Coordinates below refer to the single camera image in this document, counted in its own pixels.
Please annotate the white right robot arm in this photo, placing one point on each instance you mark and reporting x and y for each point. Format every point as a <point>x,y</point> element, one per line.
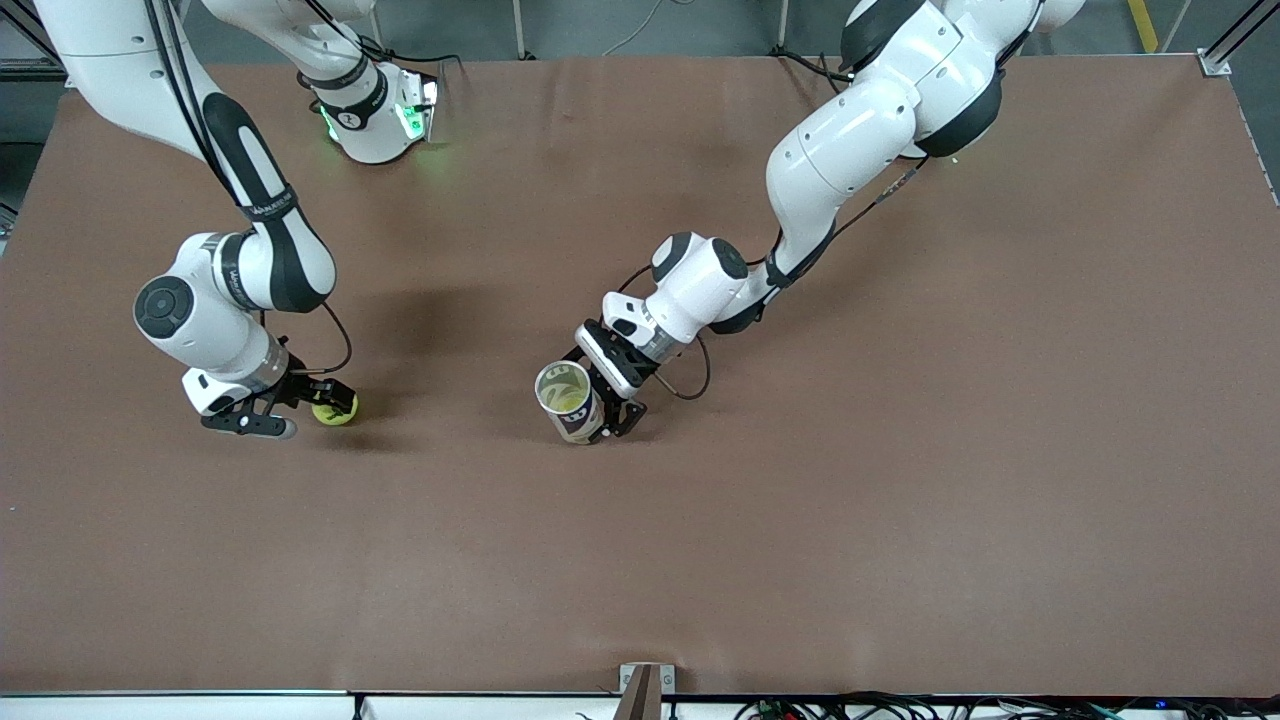
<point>200,320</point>

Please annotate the grey metal bracket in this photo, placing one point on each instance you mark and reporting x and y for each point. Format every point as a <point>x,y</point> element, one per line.
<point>668,680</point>

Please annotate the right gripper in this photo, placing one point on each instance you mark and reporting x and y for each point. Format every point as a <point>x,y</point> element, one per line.
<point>297,387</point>

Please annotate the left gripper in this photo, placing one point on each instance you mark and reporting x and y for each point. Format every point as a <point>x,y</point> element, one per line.
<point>629,412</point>

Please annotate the thin white post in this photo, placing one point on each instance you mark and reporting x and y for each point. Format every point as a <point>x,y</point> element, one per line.
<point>782,25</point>
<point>520,25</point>

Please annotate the clear tennis ball can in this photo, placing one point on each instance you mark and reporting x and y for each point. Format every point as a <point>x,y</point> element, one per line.
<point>580,425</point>

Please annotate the brown table mat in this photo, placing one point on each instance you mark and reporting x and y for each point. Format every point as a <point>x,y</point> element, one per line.
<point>640,550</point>

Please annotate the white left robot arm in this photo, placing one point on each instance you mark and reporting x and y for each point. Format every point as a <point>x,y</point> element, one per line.
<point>850,150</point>

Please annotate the brown slanted bar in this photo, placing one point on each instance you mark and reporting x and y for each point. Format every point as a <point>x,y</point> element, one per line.
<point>640,695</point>

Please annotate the white table edge rail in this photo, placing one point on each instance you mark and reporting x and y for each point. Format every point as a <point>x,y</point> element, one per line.
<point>200,708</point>

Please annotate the aluminium frame profile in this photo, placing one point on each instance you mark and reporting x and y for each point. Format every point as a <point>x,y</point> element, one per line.
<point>70,62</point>
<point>1215,62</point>

